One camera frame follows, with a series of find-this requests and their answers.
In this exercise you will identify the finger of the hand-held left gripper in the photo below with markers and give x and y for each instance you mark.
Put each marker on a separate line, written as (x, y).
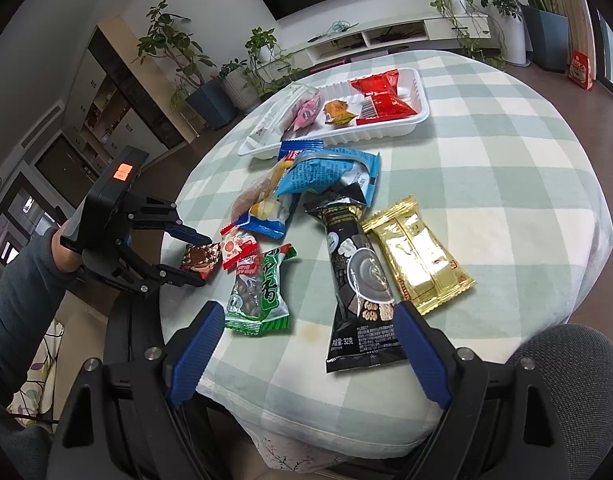
(184, 277)
(191, 235)

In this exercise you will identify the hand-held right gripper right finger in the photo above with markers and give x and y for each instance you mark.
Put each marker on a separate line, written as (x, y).
(421, 355)

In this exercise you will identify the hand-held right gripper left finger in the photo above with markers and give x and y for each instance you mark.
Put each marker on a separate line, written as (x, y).
(196, 355)

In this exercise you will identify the small brown snack packet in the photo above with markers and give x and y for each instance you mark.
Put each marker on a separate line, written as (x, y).
(201, 258)

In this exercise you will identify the small red white packet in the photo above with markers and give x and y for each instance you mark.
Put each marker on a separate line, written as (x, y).
(239, 249)

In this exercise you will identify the blue yellow chips packet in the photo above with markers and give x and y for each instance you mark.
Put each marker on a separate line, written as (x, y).
(266, 220)

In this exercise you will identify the green snack packet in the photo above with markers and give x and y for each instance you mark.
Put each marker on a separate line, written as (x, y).
(259, 295)

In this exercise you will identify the long black snack packet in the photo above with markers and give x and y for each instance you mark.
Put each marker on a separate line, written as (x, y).
(359, 280)

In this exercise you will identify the gold foil snack packet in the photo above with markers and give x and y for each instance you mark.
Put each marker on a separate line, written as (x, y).
(416, 255)

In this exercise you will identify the light blue snack bag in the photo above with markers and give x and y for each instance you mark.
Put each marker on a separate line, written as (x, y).
(326, 172)

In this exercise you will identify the pink snack packet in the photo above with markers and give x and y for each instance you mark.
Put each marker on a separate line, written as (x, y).
(306, 112)

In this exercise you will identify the white plastic tray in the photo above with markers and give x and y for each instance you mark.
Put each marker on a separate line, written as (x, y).
(336, 132)

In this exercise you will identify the orange snack packet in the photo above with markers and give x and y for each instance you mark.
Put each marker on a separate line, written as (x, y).
(339, 111)

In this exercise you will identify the red snack bag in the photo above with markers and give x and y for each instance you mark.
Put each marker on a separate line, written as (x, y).
(381, 92)

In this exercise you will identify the person's left forearm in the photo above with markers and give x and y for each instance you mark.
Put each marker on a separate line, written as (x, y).
(21, 310)

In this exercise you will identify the tall plant in dark pot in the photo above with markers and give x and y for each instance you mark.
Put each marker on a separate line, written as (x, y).
(211, 105)

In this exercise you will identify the floral cloth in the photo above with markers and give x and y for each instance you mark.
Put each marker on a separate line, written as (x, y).
(286, 460)

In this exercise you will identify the plant in white ribbed pot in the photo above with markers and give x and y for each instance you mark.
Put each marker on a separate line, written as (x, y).
(236, 87)

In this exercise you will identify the grey fabric office chair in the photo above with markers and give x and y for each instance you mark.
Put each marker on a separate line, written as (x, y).
(576, 360)

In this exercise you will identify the leaf print cushion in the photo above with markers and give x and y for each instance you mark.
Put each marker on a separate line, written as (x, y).
(36, 365)

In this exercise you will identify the trailing vine plant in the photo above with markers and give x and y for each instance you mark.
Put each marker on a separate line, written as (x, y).
(259, 42)

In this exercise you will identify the white television console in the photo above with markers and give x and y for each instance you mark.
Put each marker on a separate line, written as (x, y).
(436, 30)

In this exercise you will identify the red paper bag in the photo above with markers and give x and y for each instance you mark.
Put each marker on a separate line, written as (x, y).
(581, 70)

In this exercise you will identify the bushy plant in tall white pot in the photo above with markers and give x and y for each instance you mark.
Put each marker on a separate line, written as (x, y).
(514, 35)

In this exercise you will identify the large leafy plant in grey pot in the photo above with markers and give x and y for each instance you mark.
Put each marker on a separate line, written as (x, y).
(544, 40)

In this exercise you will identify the trailing plant in white pot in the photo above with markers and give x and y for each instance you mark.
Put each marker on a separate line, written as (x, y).
(456, 2)

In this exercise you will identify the wooden slat panel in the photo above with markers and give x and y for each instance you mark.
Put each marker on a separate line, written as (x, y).
(574, 10)

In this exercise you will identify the dark wooden wall cabinet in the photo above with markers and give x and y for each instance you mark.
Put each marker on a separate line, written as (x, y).
(131, 90)

